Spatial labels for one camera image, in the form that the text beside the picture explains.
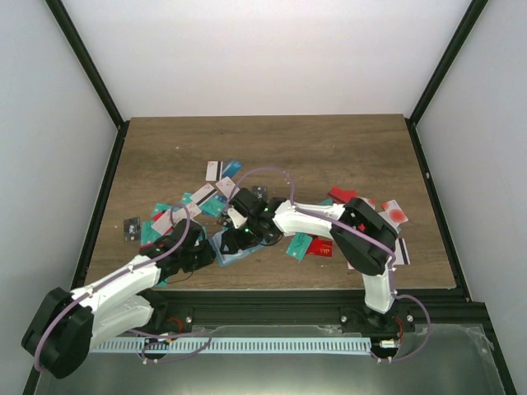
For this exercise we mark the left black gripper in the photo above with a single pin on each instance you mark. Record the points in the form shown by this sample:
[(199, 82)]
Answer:
[(208, 257)]

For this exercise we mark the blue leather card holder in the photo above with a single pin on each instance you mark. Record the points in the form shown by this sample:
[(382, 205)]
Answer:
[(226, 254)]

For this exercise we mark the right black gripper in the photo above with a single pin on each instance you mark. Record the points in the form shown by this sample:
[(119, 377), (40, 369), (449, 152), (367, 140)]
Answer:
[(235, 242)]

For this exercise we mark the white striped card right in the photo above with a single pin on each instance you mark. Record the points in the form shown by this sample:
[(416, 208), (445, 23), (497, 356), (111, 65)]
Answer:
[(401, 253)]

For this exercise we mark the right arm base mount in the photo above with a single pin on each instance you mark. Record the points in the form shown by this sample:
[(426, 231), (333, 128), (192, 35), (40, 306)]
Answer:
[(359, 318)]

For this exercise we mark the red gold VIP card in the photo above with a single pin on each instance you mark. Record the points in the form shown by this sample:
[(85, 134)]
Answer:
[(321, 247)]

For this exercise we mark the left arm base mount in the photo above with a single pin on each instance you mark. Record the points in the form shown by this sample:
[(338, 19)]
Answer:
[(175, 318)]

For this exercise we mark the light blue slotted cable duct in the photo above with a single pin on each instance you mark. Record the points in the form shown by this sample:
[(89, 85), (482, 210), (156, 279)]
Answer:
[(239, 345)]

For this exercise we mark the blue card top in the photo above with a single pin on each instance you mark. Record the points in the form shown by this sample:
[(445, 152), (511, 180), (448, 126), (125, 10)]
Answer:
[(231, 168)]

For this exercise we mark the white floral card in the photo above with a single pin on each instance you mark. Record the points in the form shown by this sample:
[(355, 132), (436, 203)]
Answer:
[(227, 187)]

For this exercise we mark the white card red circles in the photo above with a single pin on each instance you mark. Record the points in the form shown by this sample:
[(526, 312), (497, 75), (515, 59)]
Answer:
[(394, 212)]

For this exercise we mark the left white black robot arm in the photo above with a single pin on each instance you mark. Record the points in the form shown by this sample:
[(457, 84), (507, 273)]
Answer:
[(70, 323)]

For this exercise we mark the white card with black stripe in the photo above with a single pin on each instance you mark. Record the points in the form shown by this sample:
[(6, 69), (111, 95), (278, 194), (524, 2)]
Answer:
[(214, 171)]

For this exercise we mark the black VIP card left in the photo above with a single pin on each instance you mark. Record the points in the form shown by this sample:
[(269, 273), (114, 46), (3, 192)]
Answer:
[(132, 229)]

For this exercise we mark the black vip card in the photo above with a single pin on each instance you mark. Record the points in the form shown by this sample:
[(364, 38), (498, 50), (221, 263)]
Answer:
[(132, 229), (260, 192)]

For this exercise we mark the teal VIP card centre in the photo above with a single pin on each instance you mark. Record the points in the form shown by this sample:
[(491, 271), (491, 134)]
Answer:
[(299, 246)]

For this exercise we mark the black VIP card upper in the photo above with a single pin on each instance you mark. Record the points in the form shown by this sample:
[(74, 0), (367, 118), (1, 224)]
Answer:
[(260, 192)]

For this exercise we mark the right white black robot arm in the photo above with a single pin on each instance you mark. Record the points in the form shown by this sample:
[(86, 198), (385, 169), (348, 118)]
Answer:
[(363, 236)]

